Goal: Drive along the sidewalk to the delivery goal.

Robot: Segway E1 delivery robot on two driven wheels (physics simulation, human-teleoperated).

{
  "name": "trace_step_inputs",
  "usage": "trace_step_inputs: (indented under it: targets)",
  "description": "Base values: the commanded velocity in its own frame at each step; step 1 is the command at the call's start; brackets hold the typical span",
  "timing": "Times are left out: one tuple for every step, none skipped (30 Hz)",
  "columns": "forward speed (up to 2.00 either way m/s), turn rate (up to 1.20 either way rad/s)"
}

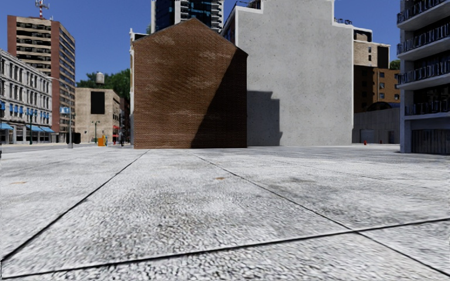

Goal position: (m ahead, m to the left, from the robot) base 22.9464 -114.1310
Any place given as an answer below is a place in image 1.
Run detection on red brick building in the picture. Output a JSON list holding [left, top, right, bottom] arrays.
[[129, 17, 248, 149]]

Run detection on grey balcony building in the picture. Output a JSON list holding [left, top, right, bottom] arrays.
[[396, 0, 450, 156]]

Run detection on red and tan tower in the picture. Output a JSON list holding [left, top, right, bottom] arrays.
[[6, 0, 76, 143]]

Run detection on grey street lamp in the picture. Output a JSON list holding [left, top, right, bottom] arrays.
[[46, 76, 74, 149]]

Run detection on low grey concrete building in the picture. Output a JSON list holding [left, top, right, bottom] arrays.
[[352, 101, 401, 145]]

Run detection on pale stone building blue awnings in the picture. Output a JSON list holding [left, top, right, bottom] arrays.
[[0, 48, 56, 145]]

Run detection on trees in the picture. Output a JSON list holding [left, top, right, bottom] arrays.
[[76, 68, 131, 102]]

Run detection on brown brick building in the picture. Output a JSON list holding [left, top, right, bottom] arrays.
[[352, 28, 401, 114]]

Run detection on tan concrete building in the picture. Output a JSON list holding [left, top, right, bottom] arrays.
[[74, 71, 122, 143]]

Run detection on pale concrete building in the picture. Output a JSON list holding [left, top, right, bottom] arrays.
[[221, 0, 354, 147]]

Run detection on glass tower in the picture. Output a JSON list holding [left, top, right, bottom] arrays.
[[151, 0, 224, 35]]

